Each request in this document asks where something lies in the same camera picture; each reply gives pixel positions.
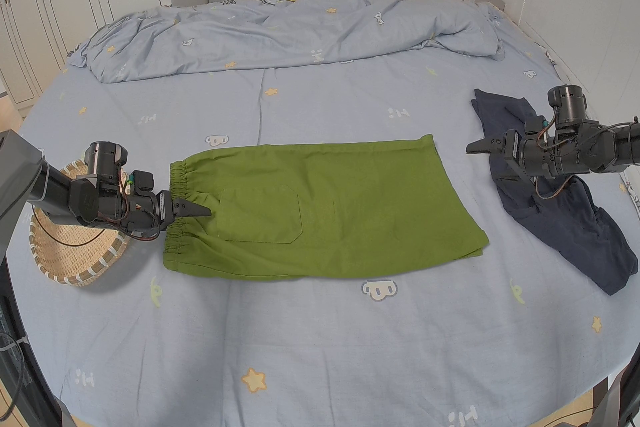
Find round woven basket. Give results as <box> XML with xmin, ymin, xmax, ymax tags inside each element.
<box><xmin>28</xmin><ymin>158</ymin><xmax>132</xmax><ymax>288</ymax></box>

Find dark blue garment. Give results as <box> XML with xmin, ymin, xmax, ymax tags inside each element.
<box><xmin>470</xmin><ymin>88</ymin><xmax>638</xmax><ymax>296</ymax></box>

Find green shorts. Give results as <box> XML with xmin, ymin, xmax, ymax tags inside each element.
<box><xmin>162</xmin><ymin>133</ymin><xmax>490</xmax><ymax>283</ymax></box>

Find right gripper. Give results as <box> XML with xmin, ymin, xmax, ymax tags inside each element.
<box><xmin>466</xmin><ymin>129</ymin><xmax>551</xmax><ymax>188</ymax></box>

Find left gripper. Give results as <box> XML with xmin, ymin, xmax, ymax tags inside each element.
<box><xmin>125</xmin><ymin>190</ymin><xmax>211</xmax><ymax>236</ymax></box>

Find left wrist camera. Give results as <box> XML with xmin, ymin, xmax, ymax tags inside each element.
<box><xmin>128</xmin><ymin>170</ymin><xmax>156</xmax><ymax>196</ymax></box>

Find pale blue quilt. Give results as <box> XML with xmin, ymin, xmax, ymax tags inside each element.
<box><xmin>66</xmin><ymin>0</ymin><xmax>506</xmax><ymax>84</ymax></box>

